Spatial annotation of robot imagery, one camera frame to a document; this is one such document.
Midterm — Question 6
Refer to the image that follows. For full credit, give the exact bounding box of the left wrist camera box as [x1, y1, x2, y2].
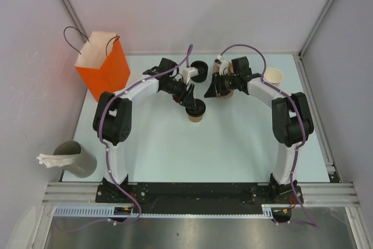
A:
[182, 67, 199, 84]

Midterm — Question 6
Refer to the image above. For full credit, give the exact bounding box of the grey tape roll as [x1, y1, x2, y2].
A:
[53, 141, 97, 178]

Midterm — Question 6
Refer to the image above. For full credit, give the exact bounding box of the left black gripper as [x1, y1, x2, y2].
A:
[162, 78, 196, 110]

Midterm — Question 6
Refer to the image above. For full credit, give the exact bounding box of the purple cable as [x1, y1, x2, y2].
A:
[55, 43, 194, 232]
[218, 44, 321, 229]

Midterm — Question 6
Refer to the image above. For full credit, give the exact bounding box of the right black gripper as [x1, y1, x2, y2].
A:
[204, 72, 240, 98]

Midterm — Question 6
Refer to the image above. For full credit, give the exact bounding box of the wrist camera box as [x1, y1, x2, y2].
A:
[182, 67, 199, 84]
[213, 55, 230, 75]

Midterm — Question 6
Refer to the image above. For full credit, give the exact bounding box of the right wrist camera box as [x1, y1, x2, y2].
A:
[213, 55, 230, 75]

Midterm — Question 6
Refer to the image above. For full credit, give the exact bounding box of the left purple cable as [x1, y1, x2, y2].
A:
[55, 43, 194, 232]

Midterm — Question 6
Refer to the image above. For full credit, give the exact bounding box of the black plastic cup lid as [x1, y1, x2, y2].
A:
[185, 99, 206, 117]

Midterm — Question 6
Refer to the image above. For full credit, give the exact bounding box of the white slotted cable duct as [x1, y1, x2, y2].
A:
[52, 204, 276, 219]

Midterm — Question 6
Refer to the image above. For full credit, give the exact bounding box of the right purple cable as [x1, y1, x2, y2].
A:
[218, 44, 321, 229]

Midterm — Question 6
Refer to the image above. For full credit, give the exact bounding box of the stack of black lids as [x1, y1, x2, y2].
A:
[191, 61, 209, 83]

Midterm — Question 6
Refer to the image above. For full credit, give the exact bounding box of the stack of paper cups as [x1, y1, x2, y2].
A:
[264, 68, 284, 86]

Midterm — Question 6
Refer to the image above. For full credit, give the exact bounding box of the orange paper bag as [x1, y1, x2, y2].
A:
[75, 31, 131, 101]

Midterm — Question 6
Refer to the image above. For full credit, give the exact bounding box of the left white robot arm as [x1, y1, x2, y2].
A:
[93, 58, 208, 202]

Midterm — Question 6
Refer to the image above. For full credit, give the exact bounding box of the aluminium frame rail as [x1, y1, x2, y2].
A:
[298, 183, 360, 207]

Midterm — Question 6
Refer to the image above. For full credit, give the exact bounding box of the white crumpled cloth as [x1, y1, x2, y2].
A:
[36, 153, 78, 168]

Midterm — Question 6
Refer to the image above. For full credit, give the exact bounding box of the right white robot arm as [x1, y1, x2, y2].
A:
[204, 55, 314, 203]

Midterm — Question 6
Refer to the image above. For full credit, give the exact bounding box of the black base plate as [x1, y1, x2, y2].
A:
[95, 180, 304, 215]

